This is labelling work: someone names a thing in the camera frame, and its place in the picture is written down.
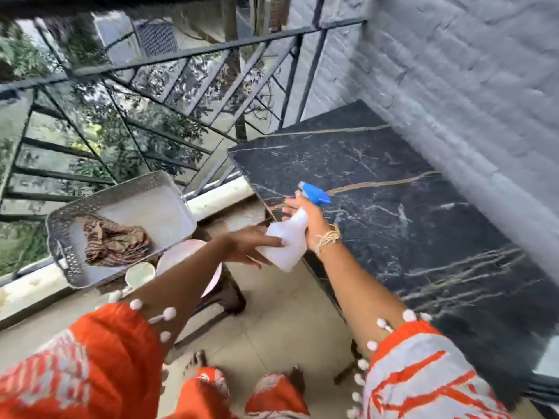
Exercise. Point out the person's left hand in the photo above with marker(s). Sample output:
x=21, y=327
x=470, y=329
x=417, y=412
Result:
x=244, y=244

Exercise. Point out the person's right hand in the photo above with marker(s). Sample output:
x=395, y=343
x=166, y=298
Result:
x=316, y=224

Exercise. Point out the person's left fingers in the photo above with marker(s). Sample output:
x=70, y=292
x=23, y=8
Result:
x=266, y=241

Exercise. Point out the person's right fingers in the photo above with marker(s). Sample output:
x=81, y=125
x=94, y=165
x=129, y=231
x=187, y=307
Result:
x=295, y=205

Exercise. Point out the white spray bottle blue trigger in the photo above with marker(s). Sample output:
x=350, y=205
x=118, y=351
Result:
x=286, y=242

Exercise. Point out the person's left forearm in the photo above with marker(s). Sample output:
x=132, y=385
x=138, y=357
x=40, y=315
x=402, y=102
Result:
x=187, y=279

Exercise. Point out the person's right forearm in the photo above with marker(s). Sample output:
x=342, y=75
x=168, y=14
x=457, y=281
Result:
x=356, y=292

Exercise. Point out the dark brown stool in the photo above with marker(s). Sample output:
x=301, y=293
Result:
x=227, y=294

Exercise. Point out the pink plate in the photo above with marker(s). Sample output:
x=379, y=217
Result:
x=181, y=255

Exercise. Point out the black marble table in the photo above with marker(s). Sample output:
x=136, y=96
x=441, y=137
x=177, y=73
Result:
x=393, y=205

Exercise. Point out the perforated metal tray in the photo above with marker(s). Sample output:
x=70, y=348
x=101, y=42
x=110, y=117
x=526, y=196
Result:
x=161, y=213

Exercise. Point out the white cup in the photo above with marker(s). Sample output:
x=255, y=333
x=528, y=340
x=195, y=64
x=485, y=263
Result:
x=139, y=274

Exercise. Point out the person's left foot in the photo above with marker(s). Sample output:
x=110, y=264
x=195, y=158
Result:
x=196, y=361

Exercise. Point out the person's foot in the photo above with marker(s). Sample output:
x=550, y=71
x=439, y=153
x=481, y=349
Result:
x=297, y=377
x=196, y=361

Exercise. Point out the person's right foot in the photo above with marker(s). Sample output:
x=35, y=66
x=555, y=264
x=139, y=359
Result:
x=297, y=377

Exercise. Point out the utility pole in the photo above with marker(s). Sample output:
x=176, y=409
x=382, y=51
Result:
x=231, y=69

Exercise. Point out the brown striped cloth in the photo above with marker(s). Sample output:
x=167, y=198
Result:
x=114, y=242

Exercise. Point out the orange white patterned garment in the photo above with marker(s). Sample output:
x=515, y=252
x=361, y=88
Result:
x=109, y=357

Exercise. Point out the green trees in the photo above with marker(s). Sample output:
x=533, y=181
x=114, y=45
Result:
x=100, y=130

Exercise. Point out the dark metal balcony railing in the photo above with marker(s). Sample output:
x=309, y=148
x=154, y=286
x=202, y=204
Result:
x=144, y=65

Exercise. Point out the outdoor air conditioner unit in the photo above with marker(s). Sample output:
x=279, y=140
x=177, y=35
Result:
x=156, y=38

